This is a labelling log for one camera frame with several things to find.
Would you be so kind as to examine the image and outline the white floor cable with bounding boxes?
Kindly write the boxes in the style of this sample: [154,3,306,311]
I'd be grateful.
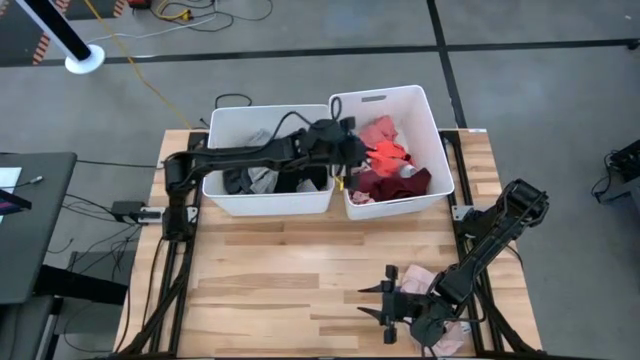
[85,0,221,45]

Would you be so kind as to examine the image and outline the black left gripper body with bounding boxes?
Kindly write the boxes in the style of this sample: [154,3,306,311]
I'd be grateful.
[339,116,374,191]

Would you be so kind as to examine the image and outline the yellow extension cord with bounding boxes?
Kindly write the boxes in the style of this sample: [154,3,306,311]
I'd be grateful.
[152,0,194,24]

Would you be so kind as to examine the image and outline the black tablet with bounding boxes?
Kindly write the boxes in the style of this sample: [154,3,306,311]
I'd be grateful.
[0,187,34,214]

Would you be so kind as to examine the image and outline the black panel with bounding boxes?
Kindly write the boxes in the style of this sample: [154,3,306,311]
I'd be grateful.
[32,263,130,307]

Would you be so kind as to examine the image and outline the black cable loop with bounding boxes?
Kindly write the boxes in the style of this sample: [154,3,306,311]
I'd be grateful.
[214,92,254,109]

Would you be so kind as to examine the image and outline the black garment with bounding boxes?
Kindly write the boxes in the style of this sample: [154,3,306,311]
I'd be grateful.
[274,164,330,194]

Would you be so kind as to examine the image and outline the coral pink garment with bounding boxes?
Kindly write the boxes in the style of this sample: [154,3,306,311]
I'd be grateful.
[368,139,415,177]

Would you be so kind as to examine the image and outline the black aluminium rig frame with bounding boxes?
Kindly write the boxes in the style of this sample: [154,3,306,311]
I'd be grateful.
[99,127,591,360]

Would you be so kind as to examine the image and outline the black power adapter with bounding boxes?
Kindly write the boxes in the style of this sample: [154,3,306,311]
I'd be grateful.
[110,200,147,224]

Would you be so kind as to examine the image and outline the yellow cable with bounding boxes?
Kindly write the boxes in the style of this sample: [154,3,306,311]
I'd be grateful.
[83,0,195,130]

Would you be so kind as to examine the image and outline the black floor cable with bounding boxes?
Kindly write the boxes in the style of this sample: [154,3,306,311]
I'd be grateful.
[189,0,275,34]

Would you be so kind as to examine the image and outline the pale pink garment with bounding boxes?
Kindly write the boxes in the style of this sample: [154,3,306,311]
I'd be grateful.
[399,263,467,358]

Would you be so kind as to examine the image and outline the dark grey garment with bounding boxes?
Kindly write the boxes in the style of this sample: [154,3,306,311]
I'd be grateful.
[222,167,251,195]

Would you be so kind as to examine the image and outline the dark maroon garment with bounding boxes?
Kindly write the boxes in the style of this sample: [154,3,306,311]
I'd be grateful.
[355,167,433,203]

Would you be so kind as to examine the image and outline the white pole with round base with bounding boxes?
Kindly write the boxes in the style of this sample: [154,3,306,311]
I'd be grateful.
[14,0,107,75]

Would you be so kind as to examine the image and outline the black equipment box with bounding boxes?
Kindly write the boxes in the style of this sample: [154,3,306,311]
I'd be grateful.
[608,138,640,185]

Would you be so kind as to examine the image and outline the white perforated plastic bin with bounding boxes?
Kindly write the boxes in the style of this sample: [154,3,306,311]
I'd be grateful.
[328,84,456,221]
[202,103,336,217]

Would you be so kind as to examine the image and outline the dark grey desk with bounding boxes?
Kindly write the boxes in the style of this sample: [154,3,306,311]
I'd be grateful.
[0,151,79,305]

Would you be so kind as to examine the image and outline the white paper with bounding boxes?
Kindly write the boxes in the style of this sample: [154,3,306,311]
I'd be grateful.
[0,166,24,190]

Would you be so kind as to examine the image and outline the dark mat with hazard stripes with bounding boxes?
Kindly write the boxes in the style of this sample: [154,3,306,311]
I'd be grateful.
[0,0,71,67]
[62,0,127,21]

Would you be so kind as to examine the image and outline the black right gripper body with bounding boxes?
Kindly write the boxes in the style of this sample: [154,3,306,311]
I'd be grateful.
[380,265,427,345]

